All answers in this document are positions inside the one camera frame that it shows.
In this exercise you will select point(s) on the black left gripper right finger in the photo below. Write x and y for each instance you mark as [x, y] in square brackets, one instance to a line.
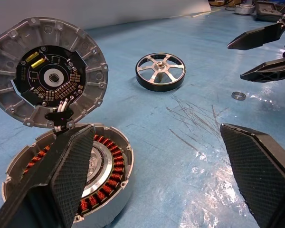
[261, 173]

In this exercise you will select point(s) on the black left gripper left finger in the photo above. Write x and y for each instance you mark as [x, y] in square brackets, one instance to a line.
[61, 180]

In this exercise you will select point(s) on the black silver spoked rotor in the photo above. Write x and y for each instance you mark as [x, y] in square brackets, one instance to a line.
[160, 64]

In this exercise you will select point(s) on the silver motor housing copper windings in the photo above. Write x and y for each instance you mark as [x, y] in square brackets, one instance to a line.
[116, 166]

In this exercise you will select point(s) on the silver motor cover circuit board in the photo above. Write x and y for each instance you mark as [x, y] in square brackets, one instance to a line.
[50, 59]

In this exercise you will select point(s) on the black plastic case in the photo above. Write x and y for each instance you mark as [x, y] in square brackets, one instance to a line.
[267, 12]

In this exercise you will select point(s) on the round silver metal part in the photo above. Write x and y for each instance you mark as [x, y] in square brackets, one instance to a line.
[244, 9]

